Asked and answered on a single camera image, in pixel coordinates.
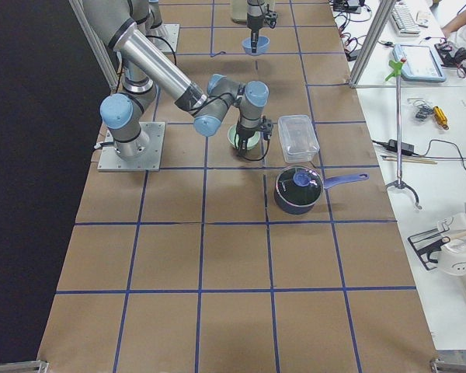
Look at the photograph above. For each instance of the white keyboard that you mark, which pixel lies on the white keyboard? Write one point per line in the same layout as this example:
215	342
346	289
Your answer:
402	21

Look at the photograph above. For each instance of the teach pendant tablet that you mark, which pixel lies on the teach pendant tablet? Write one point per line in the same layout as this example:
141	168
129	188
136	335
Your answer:
422	64

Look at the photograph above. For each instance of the clear plastic food container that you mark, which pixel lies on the clear plastic food container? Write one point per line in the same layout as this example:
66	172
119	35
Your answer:
297	138

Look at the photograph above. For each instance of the black power adapter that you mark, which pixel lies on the black power adapter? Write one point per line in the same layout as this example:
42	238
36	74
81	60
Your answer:
406	148

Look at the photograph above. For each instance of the wooden chopsticks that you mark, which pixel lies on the wooden chopsticks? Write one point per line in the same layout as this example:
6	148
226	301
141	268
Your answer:
391	158

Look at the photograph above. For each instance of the aluminium frame post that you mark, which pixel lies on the aluminium frame post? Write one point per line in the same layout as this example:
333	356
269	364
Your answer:
378	23

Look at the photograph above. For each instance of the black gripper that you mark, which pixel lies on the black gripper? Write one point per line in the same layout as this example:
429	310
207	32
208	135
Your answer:
244	133
254	20

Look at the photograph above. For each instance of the orange screwdriver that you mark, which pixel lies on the orange screwdriver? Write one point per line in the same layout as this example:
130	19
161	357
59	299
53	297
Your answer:
440	118

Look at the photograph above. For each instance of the reacher grabber tool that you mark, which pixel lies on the reacher grabber tool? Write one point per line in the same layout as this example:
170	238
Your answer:
399	183

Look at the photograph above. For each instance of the green bowl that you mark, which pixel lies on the green bowl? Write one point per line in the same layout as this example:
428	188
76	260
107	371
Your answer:
252	141

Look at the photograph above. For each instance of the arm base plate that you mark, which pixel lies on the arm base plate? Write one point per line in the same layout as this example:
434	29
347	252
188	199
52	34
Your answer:
155	147
164	37

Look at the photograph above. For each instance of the white mug with face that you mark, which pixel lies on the white mug with face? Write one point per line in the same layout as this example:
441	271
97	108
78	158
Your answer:
452	258

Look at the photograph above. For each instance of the blue saucepan with lid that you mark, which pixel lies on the blue saucepan with lid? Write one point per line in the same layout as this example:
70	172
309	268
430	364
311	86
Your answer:
298	188

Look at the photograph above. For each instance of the blue bowl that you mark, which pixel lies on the blue bowl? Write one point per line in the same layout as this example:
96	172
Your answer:
262	46

